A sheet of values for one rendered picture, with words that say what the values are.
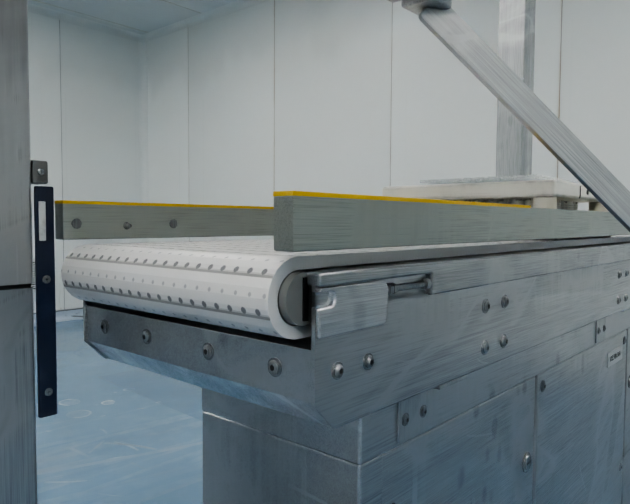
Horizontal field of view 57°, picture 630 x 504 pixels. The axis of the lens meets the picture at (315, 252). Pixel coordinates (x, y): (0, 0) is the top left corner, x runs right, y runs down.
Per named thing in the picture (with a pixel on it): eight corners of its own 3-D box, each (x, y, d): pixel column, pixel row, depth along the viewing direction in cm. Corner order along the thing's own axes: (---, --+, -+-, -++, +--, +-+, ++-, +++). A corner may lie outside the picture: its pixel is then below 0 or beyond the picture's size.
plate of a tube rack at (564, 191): (554, 196, 68) (554, 178, 68) (381, 200, 85) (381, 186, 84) (614, 202, 87) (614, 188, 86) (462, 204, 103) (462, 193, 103)
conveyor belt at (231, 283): (267, 345, 33) (267, 258, 33) (61, 303, 50) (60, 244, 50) (691, 254, 135) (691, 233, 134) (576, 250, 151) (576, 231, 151)
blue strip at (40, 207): (40, 419, 50) (36, 185, 49) (37, 417, 51) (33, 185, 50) (58, 414, 51) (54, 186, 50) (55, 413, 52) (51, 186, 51)
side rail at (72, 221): (63, 239, 50) (62, 202, 50) (54, 239, 51) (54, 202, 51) (573, 229, 149) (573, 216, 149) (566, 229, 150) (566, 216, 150)
